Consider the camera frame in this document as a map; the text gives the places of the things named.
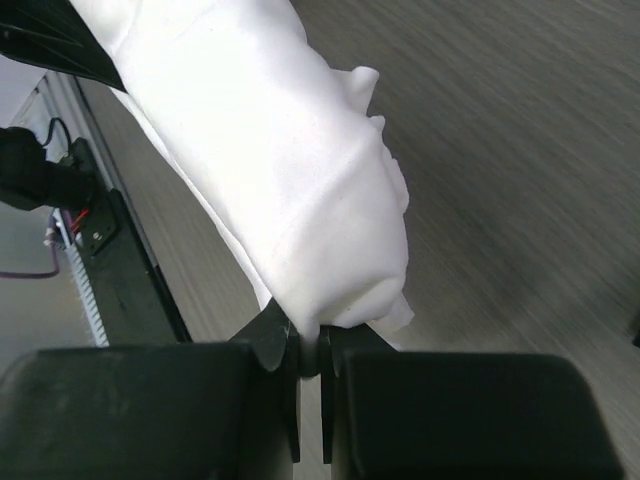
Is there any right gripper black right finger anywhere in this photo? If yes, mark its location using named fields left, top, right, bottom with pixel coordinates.
left=319, top=325, right=624, bottom=479

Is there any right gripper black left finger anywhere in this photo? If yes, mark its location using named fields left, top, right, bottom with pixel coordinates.
left=1, top=303, right=300, bottom=479

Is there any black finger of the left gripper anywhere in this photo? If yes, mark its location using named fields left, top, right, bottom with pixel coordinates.
left=1, top=0, right=124, bottom=91

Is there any white printed t shirt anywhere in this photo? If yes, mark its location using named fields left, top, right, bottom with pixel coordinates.
left=74, top=1, right=413, bottom=343

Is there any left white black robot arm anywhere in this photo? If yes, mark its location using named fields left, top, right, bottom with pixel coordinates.
left=1, top=1, right=125, bottom=211

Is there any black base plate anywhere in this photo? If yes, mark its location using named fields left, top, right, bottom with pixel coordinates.
left=66, top=78, right=192, bottom=347

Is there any white slotted cable duct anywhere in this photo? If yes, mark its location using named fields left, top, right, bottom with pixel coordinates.
left=53, top=209, right=109, bottom=347

